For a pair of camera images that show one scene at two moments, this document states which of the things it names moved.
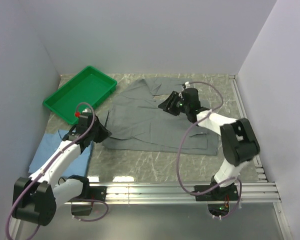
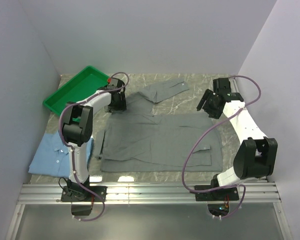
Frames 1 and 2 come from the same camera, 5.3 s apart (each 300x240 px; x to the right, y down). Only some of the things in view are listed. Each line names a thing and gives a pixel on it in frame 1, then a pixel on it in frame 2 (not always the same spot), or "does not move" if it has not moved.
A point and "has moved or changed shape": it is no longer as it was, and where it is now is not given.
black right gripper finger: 166,104 to 203,99
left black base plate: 93,192 does not move
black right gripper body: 182,106 to 210,103
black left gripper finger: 101,127 to 123,102
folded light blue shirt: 79,167 does not move
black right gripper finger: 172,110 to 215,113
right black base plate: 229,192 does not move
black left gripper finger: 102,137 to 111,108
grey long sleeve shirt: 136,121 has moved or changed shape
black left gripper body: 95,132 to 118,103
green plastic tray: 89,85 does not move
